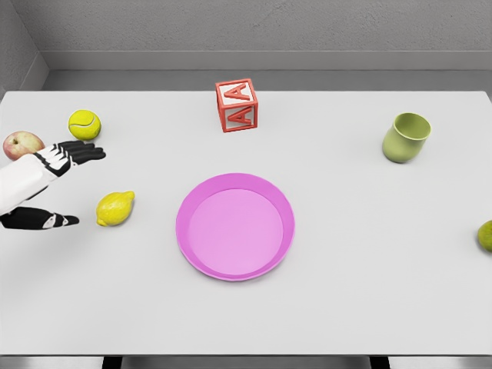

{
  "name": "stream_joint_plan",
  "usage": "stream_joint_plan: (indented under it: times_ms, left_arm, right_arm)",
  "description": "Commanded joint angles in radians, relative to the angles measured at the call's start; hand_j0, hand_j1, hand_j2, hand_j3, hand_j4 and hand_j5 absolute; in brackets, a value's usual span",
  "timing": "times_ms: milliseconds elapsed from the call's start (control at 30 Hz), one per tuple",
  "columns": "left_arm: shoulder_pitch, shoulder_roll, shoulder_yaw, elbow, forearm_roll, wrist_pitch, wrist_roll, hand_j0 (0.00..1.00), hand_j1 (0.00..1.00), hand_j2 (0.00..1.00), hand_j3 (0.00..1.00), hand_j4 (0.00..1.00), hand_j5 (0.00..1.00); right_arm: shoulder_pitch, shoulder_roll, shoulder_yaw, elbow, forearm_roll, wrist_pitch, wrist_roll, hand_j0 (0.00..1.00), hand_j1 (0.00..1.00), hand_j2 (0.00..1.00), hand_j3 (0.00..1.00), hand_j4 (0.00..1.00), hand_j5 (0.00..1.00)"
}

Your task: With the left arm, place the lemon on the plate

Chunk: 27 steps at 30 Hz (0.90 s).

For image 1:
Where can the green round fruit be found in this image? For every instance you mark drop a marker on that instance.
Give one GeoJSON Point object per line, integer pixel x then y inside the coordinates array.
{"type": "Point", "coordinates": [486, 236]}

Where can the red apple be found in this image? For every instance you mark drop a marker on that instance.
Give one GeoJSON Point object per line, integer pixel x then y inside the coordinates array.
{"type": "Point", "coordinates": [21, 144]}

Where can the yellow lemon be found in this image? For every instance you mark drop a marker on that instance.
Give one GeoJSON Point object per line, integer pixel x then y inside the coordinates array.
{"type": "Point", "coordinates": [114, 208]}

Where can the yellow tennis ball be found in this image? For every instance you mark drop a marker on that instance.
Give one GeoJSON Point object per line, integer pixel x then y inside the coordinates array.
{"type": "Point", "coordinates": [84, 125]}

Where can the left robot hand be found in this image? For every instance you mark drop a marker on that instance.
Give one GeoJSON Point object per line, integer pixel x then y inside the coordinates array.
{"type": "Point", "coordinates": [23, 177]}

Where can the red letter block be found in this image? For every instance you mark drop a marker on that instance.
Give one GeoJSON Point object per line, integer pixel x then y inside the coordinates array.
{"type": "Point", "coordinates": [237, 105]}

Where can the pink round plate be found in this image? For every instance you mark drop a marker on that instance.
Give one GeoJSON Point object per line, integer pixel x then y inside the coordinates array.
{"type": "Point", "coordinates": [235, 227]}

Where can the green cup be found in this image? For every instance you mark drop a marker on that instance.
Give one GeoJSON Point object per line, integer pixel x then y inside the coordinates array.
{"type": "Point", "coordinates": [405, 138]}

